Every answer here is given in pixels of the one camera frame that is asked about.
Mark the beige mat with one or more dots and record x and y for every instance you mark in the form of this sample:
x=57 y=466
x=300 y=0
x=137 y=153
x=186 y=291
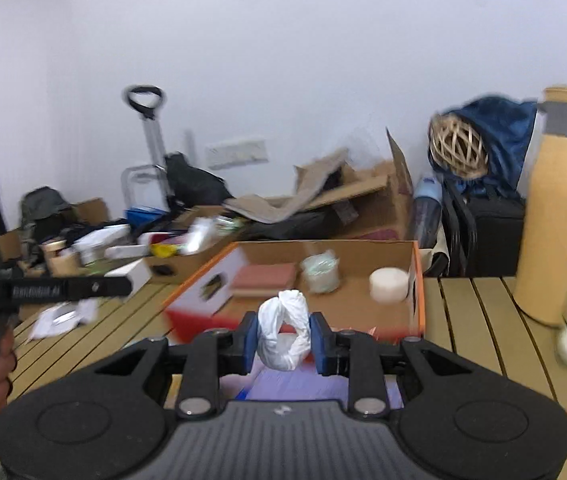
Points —
x=283 y=200

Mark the flat black bag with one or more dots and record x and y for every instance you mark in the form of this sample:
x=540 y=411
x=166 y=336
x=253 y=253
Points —
x=288 y=225

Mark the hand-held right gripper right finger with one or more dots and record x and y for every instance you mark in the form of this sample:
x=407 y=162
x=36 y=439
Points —
x=319 y=342

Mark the white wall socket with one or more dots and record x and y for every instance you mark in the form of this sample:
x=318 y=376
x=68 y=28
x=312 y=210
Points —
x=237 y=152

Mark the white bottle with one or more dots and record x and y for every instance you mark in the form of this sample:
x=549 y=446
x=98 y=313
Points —
x=199 y=235

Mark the pink sponge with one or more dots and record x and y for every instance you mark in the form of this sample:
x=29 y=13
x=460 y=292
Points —
x=263 y=277

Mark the white box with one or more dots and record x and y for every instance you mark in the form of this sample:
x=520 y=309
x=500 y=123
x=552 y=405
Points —
x=131 y=275

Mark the white round container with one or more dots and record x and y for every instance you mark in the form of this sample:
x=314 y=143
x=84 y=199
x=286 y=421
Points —
x=388 y=285

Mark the wicker ball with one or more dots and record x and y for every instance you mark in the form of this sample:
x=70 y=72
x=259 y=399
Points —
x=458 y=147

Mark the red cardboard box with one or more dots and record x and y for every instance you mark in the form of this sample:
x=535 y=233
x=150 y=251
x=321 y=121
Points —
x=353 y=260

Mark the blue folder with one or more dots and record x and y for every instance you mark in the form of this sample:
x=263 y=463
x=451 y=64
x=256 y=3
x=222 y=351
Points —
x=146 y=216

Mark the clear jar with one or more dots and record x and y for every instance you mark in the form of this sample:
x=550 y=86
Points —
x=321 y=275

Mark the white plastic bag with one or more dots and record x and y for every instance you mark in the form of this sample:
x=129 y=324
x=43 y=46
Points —
x=283 y=332

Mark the open brown cardboard box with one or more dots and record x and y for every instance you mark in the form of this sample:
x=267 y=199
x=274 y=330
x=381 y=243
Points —
x=90 y=210

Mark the black hand trolley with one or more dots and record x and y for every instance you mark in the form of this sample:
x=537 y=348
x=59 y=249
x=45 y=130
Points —
x=151 y=130

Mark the green backpack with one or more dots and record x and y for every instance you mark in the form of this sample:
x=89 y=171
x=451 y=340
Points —
x=43 y=205

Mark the yellow thermos jug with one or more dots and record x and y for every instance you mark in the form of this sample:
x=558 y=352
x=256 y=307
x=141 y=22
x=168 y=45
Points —
x=558 y=210

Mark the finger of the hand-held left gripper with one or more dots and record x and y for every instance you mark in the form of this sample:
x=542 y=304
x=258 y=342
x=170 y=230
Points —
x=105 y=287

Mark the blue water bottle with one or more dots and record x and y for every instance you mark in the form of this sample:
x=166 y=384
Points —
x=426 y=210

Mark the dark blue cloth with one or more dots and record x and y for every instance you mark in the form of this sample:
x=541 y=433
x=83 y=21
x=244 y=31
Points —
x=506 y=130

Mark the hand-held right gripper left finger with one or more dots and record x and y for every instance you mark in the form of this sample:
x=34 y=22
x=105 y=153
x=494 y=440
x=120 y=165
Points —
x=249 y=342

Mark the purple packet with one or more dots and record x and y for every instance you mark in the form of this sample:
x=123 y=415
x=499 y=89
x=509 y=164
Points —
x=293 y=387

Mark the large brown cardboard box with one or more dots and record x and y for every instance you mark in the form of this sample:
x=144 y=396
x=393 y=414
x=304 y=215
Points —
x=378 y=205

